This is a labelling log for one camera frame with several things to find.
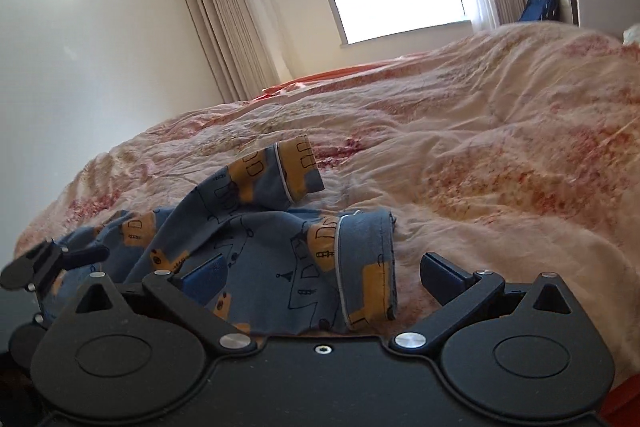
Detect blue patterned children's pants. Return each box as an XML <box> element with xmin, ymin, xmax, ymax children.
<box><xmin>43</xmin><ymin>135</ymin><xmax>397</xmax><ymax>335</ymax></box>

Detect beige left curtain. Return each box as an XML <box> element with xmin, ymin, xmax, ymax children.
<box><xmin>186</xmin><ymin>0</ymin><xmax>291</xmax><ymax>102</ymax></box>

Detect white pillow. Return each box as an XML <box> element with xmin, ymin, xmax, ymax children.
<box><xmin>623</xmin><ymin>23</ymin><xmax>640</xmax><ymax>46</ymax></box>

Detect blue backpack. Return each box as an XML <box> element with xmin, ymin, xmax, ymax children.
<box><xmin>518</xmin><ymin>0</ymin><xmax>561</xmax><ymax>23</ymax></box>

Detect pink floral duvet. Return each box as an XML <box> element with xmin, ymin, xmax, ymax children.
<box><xmin>15</xmin><ymin>23</ymin><xmax>639</xmax><ymax>381</ymax></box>

